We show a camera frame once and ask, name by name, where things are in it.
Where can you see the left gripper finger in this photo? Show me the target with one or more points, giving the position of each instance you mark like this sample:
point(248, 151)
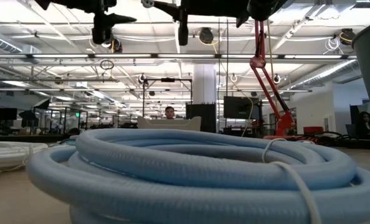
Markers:
point(102, 31)

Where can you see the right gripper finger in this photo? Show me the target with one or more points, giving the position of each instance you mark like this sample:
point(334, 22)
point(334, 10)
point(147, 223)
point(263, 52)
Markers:
point(183, 31)

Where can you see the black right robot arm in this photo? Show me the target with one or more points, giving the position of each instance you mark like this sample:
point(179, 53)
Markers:
point(266, 9)

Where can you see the long ceiling light strip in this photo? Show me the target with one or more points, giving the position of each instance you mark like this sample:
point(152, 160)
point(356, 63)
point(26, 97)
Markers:
point(60, 56)

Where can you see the white square pillar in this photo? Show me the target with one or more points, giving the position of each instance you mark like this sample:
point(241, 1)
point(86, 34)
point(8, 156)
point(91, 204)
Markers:
point(204, 84)

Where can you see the red desk lamp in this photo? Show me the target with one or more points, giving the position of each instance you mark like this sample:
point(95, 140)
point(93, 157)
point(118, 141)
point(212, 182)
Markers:
point(258, 62)

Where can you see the person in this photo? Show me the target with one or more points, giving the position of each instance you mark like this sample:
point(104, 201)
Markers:
point(169, 112)
point(365, 121)

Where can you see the black cabinet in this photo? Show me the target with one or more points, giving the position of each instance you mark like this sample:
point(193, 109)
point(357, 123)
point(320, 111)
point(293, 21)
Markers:
point(208, 118)

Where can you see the white plastic bin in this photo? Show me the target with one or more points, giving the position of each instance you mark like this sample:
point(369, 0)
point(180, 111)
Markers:
point(169, 124)

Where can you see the black computer monitor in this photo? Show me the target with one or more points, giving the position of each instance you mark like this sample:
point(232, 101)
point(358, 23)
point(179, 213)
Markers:
point(6, 114)

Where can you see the red box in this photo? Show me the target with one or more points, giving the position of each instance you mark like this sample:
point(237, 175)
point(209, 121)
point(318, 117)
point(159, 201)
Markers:
point(312, 130)

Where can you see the white twist tie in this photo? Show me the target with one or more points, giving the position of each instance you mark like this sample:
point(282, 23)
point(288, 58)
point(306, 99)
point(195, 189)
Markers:
point(300, 183)

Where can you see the black rig frame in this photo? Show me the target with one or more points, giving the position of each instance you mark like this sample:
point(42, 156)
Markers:
point(167, 80)

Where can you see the silver air duct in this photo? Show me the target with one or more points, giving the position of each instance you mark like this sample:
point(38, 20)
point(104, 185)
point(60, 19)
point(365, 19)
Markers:
point(4, 43)
point(328, 73)

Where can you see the black wall monitor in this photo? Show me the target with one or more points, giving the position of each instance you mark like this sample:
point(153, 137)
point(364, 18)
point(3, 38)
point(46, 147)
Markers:
point(241, 107)

